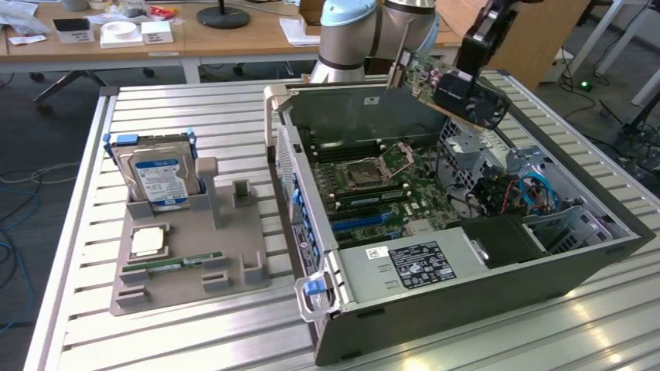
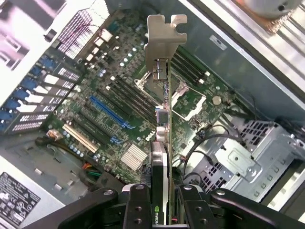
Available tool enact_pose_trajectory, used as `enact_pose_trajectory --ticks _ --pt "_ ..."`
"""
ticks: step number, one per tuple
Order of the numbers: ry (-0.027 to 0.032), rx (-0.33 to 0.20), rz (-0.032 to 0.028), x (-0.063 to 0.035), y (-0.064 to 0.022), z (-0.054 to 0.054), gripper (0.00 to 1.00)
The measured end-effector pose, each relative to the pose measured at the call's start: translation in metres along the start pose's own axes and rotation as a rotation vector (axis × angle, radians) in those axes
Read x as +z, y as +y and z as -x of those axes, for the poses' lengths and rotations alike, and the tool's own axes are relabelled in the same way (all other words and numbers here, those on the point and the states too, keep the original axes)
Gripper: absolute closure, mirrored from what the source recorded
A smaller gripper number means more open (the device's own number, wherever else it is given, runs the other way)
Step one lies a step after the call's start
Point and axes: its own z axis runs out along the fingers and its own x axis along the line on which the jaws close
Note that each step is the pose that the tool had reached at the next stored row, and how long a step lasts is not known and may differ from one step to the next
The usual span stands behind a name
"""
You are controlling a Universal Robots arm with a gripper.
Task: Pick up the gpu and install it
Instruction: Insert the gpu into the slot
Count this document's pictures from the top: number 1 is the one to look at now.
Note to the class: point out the blue expansion slot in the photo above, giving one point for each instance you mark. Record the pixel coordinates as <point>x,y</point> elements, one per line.
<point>360,219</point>

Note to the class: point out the stack of white papers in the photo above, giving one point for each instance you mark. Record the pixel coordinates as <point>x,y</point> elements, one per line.
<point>296,35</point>

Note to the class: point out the crumpled plastic bag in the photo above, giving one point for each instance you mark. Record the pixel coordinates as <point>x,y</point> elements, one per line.
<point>20,17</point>

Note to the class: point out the grey parts rack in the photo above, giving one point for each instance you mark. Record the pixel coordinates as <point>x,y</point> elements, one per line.
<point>180,286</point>

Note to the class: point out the metal disk bay cage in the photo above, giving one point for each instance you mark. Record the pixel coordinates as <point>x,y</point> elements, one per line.
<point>469,150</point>

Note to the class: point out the black graphics card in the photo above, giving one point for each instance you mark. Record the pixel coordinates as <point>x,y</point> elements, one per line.
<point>479,104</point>

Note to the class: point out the hard disk in blue carrier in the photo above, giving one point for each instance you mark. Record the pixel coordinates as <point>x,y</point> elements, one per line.
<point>155,174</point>

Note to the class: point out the open grey PC case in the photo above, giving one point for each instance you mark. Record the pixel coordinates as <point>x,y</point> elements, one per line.
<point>464,309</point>

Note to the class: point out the plain white box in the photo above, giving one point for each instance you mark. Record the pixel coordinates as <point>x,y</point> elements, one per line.
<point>156,35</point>

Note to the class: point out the silver chipset heatsink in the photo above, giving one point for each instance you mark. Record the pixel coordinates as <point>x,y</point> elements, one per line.
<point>423,228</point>

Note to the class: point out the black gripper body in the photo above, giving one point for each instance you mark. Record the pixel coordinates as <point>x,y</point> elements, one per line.
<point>495,19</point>

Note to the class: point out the white table frame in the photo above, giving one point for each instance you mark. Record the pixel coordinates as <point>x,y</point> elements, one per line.
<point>608,23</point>

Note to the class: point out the black chair base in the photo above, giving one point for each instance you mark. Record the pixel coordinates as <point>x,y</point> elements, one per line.
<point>67,79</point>

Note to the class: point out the black lamp base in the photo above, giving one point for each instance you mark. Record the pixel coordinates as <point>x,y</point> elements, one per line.
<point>224,17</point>

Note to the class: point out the white tape roll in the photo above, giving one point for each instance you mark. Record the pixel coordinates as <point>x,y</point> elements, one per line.
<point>121,35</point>

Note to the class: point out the green motherboard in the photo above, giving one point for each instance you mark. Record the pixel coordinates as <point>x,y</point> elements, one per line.
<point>412,201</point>

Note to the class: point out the wooden desk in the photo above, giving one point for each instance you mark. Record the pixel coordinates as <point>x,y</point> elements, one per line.
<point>232,42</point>

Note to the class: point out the green RAM stick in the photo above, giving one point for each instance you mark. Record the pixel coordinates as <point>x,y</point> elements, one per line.
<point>164,263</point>

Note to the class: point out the silver CPU chip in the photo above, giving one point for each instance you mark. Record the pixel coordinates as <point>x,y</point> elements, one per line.
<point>147,241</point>

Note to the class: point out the white paper card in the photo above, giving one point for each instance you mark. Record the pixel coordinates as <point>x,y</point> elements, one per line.
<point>25,39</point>

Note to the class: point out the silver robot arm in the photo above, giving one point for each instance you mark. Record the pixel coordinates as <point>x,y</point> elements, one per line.
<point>351,46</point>

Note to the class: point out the RAM stick with label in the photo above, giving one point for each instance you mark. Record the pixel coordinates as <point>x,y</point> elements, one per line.
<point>371,197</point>

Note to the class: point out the brown cardboard box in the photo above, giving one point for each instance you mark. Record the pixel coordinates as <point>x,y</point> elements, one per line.
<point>309,15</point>

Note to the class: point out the white box with black top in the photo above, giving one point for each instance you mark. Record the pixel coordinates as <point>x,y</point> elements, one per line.
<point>75,33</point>

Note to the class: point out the device with green light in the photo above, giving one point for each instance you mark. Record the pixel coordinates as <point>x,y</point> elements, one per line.
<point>584,85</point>

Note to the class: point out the grey power supply unit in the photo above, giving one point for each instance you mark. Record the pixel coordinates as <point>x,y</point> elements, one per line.
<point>371,266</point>

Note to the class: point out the CPU socket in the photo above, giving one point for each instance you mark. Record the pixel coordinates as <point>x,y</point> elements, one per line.
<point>365,174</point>

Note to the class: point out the CPU socket cover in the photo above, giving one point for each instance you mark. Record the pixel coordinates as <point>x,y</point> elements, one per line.
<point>397,158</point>

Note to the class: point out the blue case latch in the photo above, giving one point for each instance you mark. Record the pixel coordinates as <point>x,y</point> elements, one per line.
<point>312,289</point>

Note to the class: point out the wooden cabinet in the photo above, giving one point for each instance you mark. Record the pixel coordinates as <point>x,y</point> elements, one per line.
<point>541,38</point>

